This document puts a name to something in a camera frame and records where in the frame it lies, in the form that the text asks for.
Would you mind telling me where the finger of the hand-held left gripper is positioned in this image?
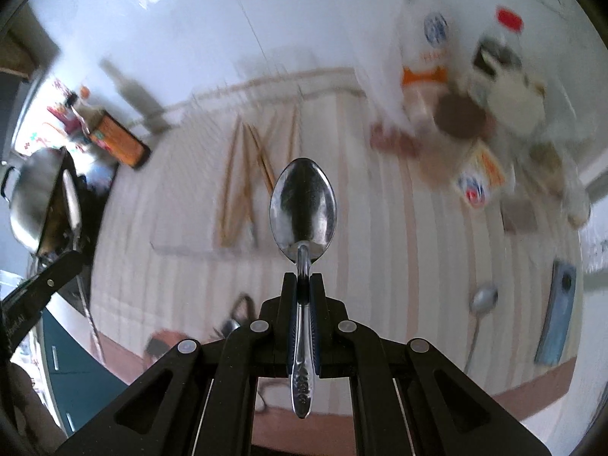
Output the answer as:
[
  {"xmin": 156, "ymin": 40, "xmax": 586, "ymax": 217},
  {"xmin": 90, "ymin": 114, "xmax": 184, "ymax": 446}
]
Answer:
[{"xmin": 16, "ymin": 249, "xmax": 97, "ymax": 303}]

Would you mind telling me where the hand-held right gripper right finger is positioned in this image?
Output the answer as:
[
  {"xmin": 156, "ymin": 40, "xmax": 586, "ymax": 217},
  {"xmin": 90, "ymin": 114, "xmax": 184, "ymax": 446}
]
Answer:
[{"xmin": 309, "ymin": 273, "xmax": 554, "ymax": 456}]

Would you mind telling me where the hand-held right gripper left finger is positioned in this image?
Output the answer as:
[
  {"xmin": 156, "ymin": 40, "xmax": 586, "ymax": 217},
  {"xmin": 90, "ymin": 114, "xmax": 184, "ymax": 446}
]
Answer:
[{"xmin": 54, "ymin": 273, "xmax": 298, "ymax": 456}]

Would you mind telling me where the clear plastic container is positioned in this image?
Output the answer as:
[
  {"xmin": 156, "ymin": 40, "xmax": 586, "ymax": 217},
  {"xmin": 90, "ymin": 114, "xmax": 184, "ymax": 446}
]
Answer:
[{"xmin": 151, "ymin": 88, "xmax": 314, "ymax": 255}]

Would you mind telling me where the person's left hand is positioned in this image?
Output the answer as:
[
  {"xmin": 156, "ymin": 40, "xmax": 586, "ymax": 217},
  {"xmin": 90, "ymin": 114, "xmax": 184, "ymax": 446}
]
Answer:
[{"xmin": 0, "ymin": 361, "xmax": 65, "ymax": 452}]

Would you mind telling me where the blue kitchen cabinet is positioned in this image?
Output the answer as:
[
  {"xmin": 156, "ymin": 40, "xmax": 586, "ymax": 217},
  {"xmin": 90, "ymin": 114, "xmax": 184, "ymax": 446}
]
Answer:
[{"xmin": 40, "ymin": 309, "xmax": 129, "ymax": 433}]

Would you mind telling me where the steel pot with lid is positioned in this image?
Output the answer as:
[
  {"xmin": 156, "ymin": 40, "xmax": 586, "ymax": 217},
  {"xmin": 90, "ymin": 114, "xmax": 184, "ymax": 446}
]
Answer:
[{"xmin": 0, "ymin": 147, "xmax": 67, "ymax": 253}]

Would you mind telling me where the cat print striped mat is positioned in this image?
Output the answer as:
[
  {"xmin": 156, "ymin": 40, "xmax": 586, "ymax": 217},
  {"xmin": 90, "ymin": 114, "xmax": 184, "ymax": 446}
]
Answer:
[{"xmin": 90, "ymin": 69, "xmax": 586, "ymax": 431}]

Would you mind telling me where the dark soy sauce bottle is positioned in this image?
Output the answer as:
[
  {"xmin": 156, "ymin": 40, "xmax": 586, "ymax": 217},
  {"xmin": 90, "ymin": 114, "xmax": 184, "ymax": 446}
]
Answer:
[{"xmin": 66, "ymin": 92, "xmax": 152, "ymax": 170}]

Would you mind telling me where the white yellow seasoning box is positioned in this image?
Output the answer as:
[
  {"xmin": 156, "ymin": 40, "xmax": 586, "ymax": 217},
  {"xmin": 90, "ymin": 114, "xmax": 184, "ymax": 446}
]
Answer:
[{"xmin": 453, "ymin": 140, "xmax": 507, "ymax": 211}]

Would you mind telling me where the blue smartphone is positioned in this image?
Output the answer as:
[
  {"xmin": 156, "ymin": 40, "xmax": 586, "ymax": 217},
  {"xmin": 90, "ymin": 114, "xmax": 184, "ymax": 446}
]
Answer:
[{"xmin": 534, "ymin": 259, "xmax": 578, "ymax": 366}]

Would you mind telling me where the clear plastic bag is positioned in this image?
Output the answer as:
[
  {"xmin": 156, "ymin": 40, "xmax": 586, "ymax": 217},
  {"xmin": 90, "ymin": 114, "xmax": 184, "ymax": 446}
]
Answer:
[{"xmin": 518, "ymin": 128, "xmax": 592, "ymax": 229}]

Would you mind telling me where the white bag with orange band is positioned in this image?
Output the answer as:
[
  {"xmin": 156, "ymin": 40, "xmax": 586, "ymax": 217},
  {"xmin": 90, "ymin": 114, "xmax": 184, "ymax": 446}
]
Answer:
[{"xmin": 361, "ymin": 0, "xmax": 457, "ymax": 124}]

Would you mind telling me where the white cup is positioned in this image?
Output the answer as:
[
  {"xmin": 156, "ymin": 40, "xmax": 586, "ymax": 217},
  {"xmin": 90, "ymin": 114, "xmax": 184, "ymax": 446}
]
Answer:
[{"xmin": 487, "ymin": 64, "xmax": 547, "ymax": 136}]

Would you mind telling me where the red cap sauce bottle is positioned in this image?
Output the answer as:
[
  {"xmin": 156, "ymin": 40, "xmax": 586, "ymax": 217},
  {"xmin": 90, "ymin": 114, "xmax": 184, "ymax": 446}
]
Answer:
[{"xmin": 475, "ymin": 6, "xmax": 528, "ymax": 86}]

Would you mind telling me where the steel wok with long handle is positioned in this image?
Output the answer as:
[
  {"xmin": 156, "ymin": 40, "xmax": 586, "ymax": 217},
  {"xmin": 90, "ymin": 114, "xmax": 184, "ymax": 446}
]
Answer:
[{"xmin": 9, "ymin": 147, "xmax": 108, "ymax": 362}]

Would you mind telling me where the window frame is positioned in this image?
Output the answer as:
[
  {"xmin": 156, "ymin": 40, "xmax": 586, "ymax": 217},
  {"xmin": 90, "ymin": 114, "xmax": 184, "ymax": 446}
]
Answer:
[{"xmin": 577, "ymin": 166, "xmax": 608, "ymax": 295}]

